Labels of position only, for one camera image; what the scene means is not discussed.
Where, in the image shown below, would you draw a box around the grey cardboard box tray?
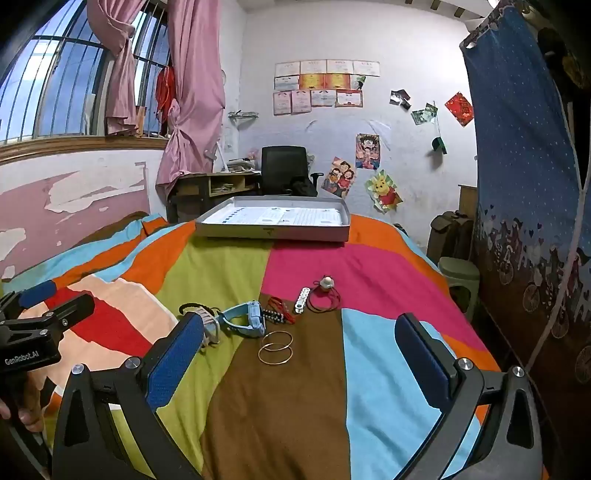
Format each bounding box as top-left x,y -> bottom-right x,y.
195,196 -> 352,244

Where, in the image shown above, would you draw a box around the cartoon family poster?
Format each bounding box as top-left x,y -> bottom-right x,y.
321,157 -> 356,199

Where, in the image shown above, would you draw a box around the stack of papers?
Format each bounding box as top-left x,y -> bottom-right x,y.
225,158 -> 259,175

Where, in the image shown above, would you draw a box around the black bag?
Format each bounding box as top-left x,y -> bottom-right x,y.
288,178 -> 319,198

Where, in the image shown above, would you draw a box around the green plastic stool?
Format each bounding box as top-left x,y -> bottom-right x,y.
438,256 -> 482,320

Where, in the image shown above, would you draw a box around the wooden desk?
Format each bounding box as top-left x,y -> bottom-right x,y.
166,170 -> 262,224

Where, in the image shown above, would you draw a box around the dark hanging garment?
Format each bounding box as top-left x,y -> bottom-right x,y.
538,28 -> 591,95

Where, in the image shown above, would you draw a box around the person's left hand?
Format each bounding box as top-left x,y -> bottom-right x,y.
0,371 -> 46,433

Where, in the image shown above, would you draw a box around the red hair tie with charm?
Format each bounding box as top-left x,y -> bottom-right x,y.
307,275 -> 344,313

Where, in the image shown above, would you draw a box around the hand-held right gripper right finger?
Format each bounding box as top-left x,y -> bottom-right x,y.
394,313 -> 543,480

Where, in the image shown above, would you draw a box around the green photo prints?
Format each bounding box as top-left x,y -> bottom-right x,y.
411,102 -> 439,127

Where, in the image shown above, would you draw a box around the blue printed curtain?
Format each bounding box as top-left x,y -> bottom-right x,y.
459,0 -> 591,418

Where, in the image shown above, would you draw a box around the barred window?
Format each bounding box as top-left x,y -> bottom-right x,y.
0,0 -> 171,144

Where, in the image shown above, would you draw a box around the yellow bear poster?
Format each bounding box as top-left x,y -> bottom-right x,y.
365,169 -> 404,213

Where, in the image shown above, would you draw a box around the small pink curtain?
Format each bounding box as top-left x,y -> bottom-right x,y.
87,0 -> 142,137

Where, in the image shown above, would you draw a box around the black office chair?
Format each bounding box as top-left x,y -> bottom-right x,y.
259,146 -> 325,197

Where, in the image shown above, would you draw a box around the white desk lamp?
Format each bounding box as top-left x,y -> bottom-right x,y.
205,124 -> 232,174

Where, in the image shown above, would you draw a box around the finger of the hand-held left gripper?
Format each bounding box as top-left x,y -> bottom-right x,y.
21,294 -> 95,342
0,282 -> 58,321

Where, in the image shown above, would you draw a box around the red hanging decoration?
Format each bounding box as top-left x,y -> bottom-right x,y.
156,67 -> 177,123

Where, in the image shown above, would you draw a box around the olive backpack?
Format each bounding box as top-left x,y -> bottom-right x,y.
427,210 -> 476,265

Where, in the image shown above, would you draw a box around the large pink curtain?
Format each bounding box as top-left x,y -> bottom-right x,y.
156,0 -> 227,195

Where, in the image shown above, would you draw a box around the printed white paper sheet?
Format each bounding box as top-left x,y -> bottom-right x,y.
205,205 -> 345,228

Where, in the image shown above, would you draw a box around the wooden window sill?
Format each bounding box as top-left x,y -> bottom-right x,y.
0,135 -> 170,165

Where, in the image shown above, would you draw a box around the colourful patchwork blanket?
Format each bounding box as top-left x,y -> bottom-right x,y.
0,211 -> 550,480

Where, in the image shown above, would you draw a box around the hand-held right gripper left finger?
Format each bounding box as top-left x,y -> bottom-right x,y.
52,313 -> 206,480

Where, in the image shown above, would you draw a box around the red paper square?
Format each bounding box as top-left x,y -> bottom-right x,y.
444,91 -> 475,127

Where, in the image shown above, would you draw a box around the row of wall certificates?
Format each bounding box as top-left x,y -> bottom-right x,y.
272,59 -> 382,116

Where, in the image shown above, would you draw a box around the cartoon boy poster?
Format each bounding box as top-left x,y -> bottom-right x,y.
355,134 -> 382,171

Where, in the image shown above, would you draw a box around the red hair clip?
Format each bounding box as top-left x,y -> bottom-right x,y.
268,298 -> 297,325

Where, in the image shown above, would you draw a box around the wooden cabinet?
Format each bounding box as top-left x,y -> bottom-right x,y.
458,184 -> 479,223

